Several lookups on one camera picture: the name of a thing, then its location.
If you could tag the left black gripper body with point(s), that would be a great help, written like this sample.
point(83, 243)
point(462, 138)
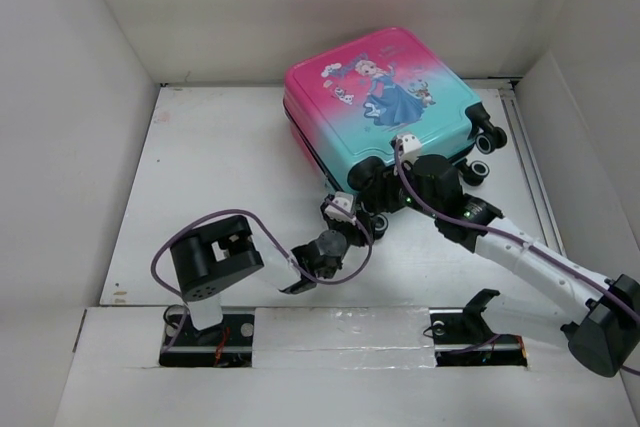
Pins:
point(352, 233)

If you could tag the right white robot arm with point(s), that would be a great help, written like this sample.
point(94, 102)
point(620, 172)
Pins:
point(601, 323)

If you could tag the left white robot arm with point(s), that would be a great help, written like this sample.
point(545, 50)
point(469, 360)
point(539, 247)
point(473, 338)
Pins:
point(217, 251)

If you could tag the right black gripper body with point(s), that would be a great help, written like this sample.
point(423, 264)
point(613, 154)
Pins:
point(387, 180)

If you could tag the aluminium frame rail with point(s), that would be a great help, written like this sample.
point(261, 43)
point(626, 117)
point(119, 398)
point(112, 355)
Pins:
point(532, 174)

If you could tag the white foam cover plate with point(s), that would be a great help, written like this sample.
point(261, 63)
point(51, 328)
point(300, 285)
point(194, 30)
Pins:
point(373, 338)

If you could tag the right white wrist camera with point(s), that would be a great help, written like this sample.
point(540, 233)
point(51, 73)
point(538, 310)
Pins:
point(407, 148)

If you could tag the teal pink suitcase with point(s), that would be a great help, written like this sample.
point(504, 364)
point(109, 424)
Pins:
point(347, 104)

